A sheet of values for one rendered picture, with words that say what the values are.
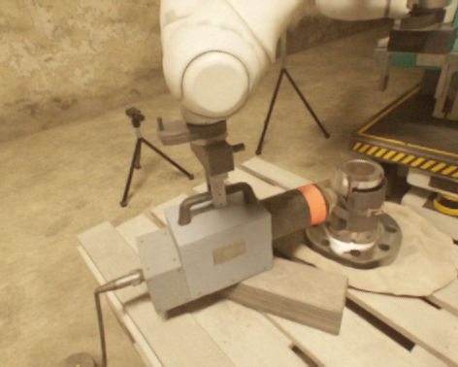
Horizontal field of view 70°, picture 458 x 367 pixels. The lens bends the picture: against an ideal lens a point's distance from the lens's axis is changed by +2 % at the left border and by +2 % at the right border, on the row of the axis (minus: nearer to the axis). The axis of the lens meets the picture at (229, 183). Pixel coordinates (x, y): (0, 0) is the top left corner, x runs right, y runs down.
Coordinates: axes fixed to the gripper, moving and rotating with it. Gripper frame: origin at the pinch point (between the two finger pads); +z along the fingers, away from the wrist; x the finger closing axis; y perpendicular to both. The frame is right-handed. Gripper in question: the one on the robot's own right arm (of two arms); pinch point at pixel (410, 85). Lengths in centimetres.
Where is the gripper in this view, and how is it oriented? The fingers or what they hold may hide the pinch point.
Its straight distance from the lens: 98.2
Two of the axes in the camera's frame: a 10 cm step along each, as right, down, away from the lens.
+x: -7.1, -3.2, 6.3
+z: 0.9, 8.4, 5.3
